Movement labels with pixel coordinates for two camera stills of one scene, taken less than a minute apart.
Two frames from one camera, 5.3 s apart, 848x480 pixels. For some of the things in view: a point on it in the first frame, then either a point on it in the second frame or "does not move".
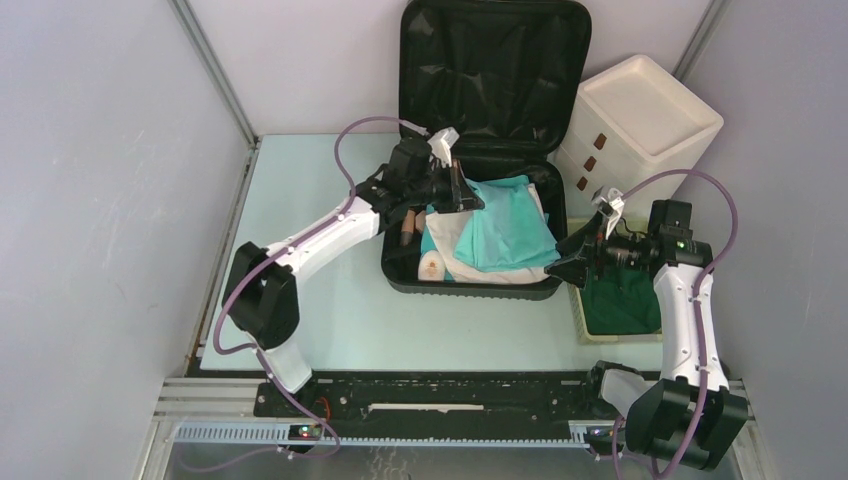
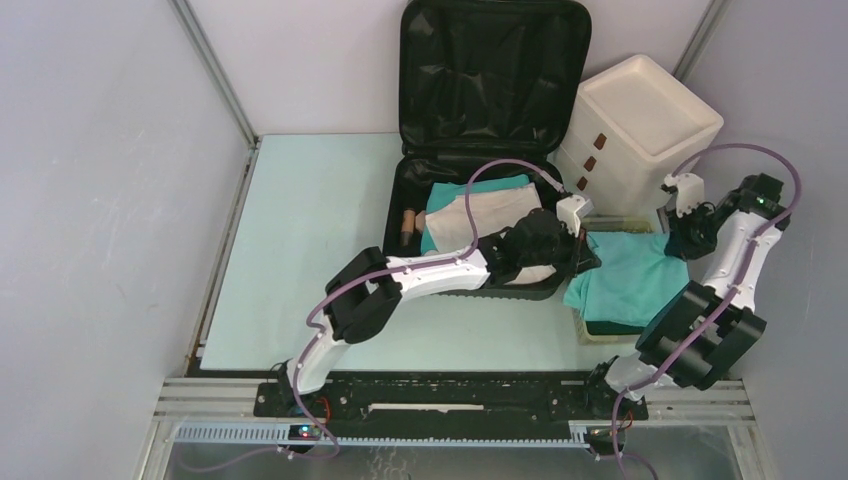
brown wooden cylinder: [407, 228] does not move
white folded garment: [446, 229] does not move
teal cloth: [511, 231] -> [637, 279]
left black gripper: [460, 196] -> [579, 257]
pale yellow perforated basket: [578, 301] does not move
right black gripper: [587, 241] -> [677, 245]
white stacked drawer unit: [631, 124] does not move
